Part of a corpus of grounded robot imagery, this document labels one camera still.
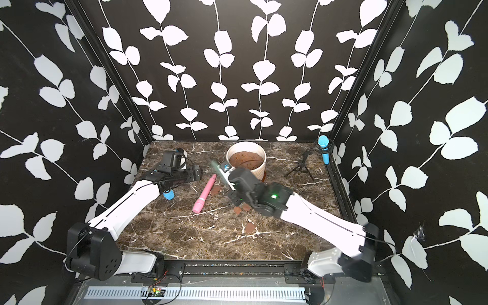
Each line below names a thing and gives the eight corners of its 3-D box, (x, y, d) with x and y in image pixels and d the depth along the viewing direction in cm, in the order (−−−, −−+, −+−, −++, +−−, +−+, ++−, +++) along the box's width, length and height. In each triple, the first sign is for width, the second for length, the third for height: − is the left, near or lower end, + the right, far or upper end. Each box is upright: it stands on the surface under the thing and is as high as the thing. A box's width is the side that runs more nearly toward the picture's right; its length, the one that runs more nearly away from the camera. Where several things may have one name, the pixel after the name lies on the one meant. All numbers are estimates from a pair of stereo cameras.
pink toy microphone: (193, 212, 92) (192, 209, 90) (212, 176, 106) (211, 173, 104) (199, 214, 92) (198, 211, 89) (218, 177, 106) (217, 174, 103)
